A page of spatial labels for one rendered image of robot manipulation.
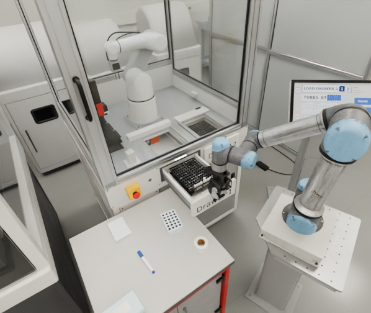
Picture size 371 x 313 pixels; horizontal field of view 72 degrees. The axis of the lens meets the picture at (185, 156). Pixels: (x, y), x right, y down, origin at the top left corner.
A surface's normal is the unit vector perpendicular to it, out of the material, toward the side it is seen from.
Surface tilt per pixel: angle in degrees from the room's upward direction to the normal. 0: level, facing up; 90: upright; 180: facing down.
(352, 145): 83
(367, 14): 90
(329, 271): 0
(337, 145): 83
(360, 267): 0
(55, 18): 90
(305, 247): 2
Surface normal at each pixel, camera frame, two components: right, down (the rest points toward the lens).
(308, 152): -0.14, 0.63
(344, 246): -0.05, -0.77
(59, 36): 0.55, 0.50
